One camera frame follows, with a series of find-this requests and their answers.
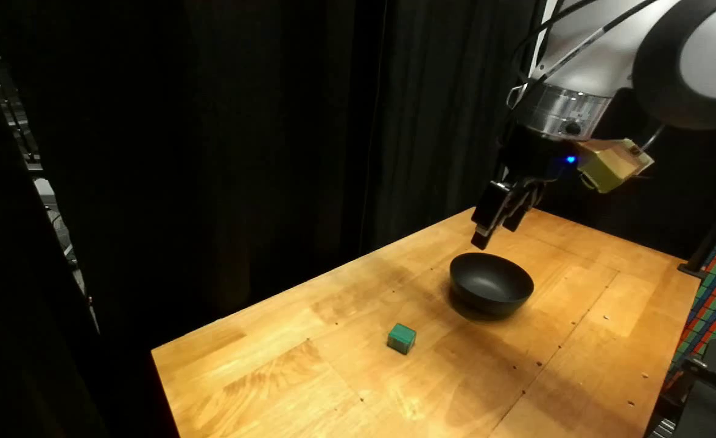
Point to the black curtain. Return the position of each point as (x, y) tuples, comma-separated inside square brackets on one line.
[(294, 122)]

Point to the green block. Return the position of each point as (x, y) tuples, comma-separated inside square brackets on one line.
[(403, 336)]

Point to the black equipment with orange part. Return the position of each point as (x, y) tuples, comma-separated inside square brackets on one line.
[(703, 397)]

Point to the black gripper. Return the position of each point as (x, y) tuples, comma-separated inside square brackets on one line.
[(536, 155)]

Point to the black bowl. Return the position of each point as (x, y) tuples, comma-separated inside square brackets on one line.
[(491, 283)]

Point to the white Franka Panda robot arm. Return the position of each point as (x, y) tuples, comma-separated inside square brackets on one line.
[(616, 50)]

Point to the tan wrist camera box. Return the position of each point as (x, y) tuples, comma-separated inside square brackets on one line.
[(614, 163)]

